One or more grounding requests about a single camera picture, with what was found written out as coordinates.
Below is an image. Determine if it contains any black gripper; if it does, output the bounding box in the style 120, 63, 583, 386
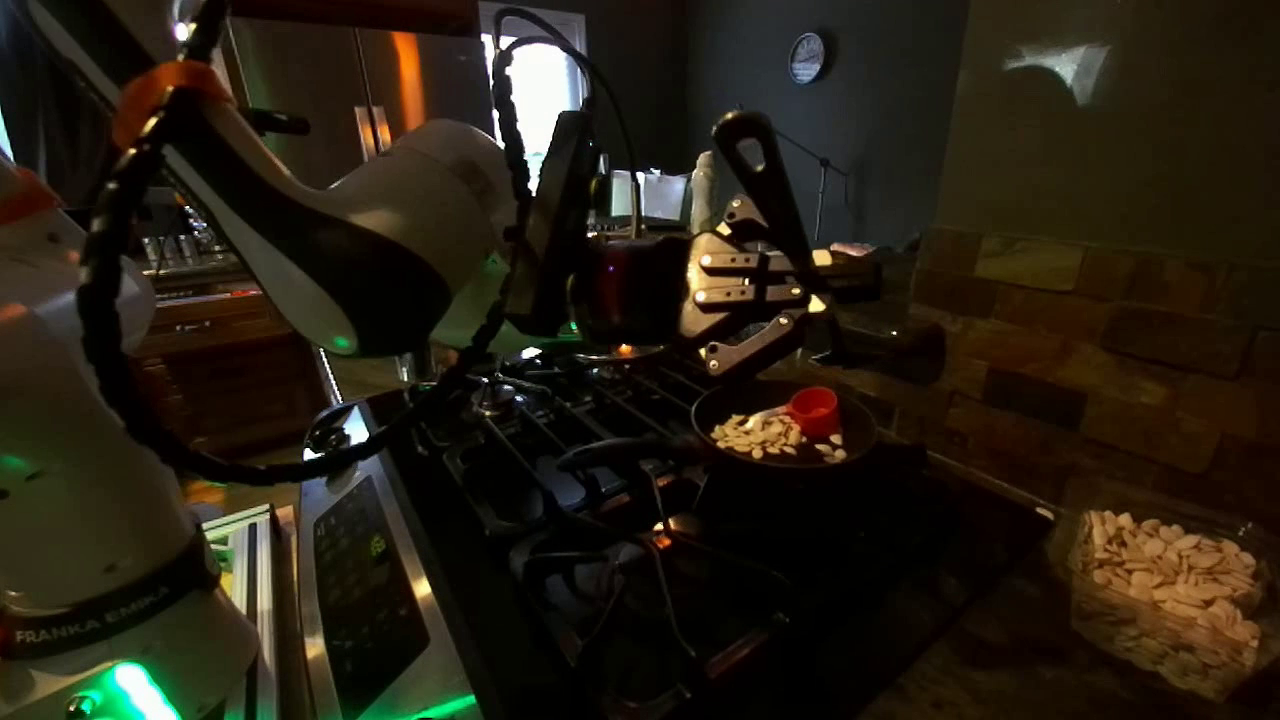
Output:
573, 196, 840, 386

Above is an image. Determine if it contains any heap of white pieces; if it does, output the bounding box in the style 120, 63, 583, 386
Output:
709, 407, 852, 466
1069, 504, 1267, 699

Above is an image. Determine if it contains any black frying pan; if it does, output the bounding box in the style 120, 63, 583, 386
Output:
689, 377, 890, 479

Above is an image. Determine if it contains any small red cup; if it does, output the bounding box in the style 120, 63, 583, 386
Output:
784, 383, 848, 440

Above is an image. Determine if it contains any white spray bottle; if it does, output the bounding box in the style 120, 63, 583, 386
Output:
689, 147, 733, 238

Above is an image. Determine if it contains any bright computer monitor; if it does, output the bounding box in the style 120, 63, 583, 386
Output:
604, 162, 698, 229

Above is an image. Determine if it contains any thin black desk lamp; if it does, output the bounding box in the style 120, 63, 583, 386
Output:
772, 122, 866, 249

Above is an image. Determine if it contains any glass pot lid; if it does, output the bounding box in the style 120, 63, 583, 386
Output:
526, 337, 674, 371

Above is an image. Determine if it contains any black gas stove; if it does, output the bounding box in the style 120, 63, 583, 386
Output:
292, 337, 1061, 720

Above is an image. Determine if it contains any bright window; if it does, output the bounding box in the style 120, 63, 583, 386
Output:
480, 8, 596, 162

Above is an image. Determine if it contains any clear plastic container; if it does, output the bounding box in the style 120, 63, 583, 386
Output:
1050, 496, 1280, 707

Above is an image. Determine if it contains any wooden cabinet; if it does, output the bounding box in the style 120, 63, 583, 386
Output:
124, 271, 334, 466

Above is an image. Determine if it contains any round wall clock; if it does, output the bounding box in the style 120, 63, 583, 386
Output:
784, 28, 832, 87

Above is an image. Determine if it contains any black camera on tripod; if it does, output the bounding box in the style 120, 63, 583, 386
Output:
236, 98, 316, 139

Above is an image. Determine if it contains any metal stand frame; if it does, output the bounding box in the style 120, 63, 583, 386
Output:
195, 501, 285, 720

